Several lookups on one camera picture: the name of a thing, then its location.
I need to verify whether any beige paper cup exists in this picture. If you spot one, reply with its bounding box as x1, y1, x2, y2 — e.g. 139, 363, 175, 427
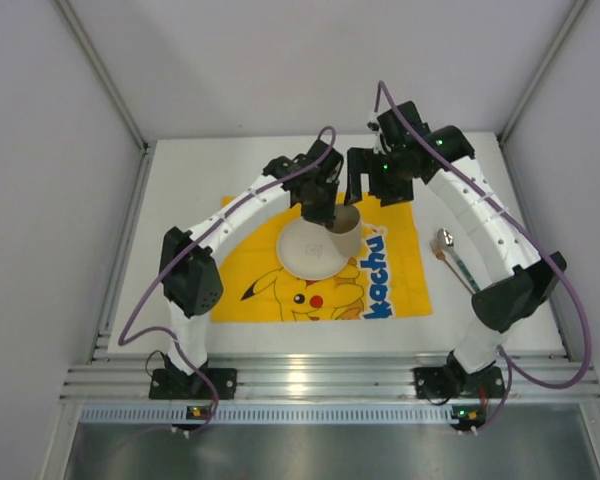
328, 205, 362, 258

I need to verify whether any white paper plate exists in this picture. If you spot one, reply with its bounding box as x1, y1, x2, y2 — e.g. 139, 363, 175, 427
276, 218, 349, 281

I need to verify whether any metal spoon teal handle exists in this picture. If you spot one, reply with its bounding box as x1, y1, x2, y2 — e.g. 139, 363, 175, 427
436, 228, 480, 292

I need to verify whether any yellow pikachu cloth placemat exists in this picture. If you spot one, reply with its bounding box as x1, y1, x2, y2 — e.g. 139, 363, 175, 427
211, 194, 432, 323

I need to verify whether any wooden fork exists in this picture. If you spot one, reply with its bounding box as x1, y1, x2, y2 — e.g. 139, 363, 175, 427
429, 240, 475, 294

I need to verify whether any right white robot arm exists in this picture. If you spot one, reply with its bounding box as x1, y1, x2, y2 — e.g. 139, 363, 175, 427
345, 101, 566, 375

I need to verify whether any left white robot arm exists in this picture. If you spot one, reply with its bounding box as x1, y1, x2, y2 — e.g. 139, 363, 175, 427
159, 139, 344, 376

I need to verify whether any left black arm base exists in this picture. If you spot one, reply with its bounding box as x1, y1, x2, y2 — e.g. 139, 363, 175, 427
149, 354, 238, 400

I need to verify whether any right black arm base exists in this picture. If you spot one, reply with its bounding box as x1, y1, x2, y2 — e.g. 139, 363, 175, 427
413, 352, 505, 405

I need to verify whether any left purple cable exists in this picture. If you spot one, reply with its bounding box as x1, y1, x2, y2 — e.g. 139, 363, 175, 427
118, 125, 337, 441

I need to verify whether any aluminium rail frame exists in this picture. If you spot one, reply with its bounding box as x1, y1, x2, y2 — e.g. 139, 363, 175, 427
59, 352, 600, 401

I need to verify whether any perforated cable duct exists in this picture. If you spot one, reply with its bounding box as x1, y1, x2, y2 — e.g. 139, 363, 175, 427
80, 404, 484, 425

